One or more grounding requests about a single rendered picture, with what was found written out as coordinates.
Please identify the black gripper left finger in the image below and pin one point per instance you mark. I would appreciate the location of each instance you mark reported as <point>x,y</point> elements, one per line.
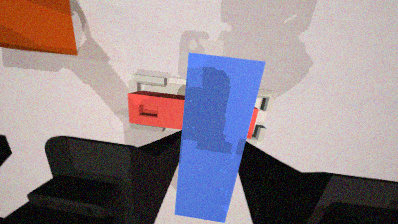
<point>144,172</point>

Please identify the red long bar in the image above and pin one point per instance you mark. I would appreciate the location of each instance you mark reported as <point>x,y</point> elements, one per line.
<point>163,110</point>

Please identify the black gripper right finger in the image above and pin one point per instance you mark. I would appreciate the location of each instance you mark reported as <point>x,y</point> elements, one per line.
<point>279,194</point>

